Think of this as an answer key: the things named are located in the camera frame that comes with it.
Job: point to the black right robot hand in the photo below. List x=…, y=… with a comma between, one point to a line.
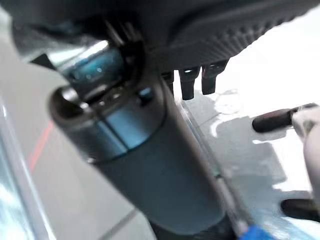
x=155, y=162

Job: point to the blue plastic shopping basket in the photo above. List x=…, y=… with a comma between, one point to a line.
x=253, y=232

